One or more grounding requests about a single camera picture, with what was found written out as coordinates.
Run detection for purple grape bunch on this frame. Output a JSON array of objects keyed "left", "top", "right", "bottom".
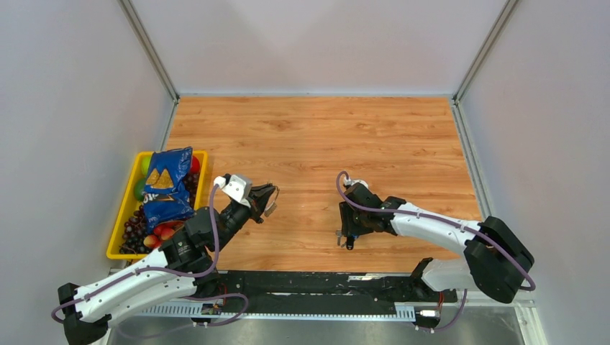
[{"left": 121, "top": 173, "right": 199, "bottom": 254}]

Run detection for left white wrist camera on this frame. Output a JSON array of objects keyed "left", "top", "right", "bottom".
[{"left": 214, "top": 174, "right": 252, "bottom": 208}]

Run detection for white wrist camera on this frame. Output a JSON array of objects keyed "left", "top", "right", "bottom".
[
  {"left": 214, "top": 174, "right": 252, "bottom": 208},
  {"left": 342, "top": 177, "right": 369, "bottom": 189}
]

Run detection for red apple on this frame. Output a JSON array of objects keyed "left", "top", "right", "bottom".
[{"left": 188, "top": 155, "right": 201, "bottom": 175}]

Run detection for yellow plastic tray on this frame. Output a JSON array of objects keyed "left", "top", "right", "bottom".
[{"left": 106, "top": 150, "right": 210, "bottom": 261}]

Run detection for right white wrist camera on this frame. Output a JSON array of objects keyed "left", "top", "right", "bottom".
[{"left": 342, "top": 177, "right": 369, "bottom": 189}]

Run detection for lime green fruit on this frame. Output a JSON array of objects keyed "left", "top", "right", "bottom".
[{"left": 140, "top": 155, "right": 151, "bottom": 177}]

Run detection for green apple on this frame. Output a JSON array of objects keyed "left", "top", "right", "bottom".
[{"left": 132, "top": 178, "right": 146, "bottom": 202}]

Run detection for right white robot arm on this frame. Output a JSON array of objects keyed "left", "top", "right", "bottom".
[{"left": 338, "top": 180, "right": 535, "bottom": 304}]

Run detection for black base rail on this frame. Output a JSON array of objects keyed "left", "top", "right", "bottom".
[{"left": 194, "top": 270, "right": 458, "bottom": 316}]

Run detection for blue capped key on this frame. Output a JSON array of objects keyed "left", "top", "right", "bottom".
[{"left": 335, "top": 230, "right": 343, "bottom": 247}]

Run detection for blue chips bag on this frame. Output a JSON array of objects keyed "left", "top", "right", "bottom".
[{"left": 143, "top": 147, "right": 194, "bottom": 234}]

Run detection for silver wire keyring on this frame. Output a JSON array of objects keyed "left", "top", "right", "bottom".
[{"left": 263, "top": 187, "right": 280, "bottom": 217}]

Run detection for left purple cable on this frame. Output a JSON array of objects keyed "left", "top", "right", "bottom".
[{"left": 50, "top": 183, "right": 252, "bottom": 332}]

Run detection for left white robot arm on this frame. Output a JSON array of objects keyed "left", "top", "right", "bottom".
[{"left": 52, "top": 175, "right": 279, "bottom": 344}]

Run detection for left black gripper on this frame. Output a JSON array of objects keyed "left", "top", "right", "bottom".
[{"left": 214, "top": 184, "right": 276, "bottom": 251}]

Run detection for red peach fruits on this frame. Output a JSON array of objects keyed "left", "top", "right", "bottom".
[{"left": 142, "top": 221, "right": 183, "bottom": 249}]

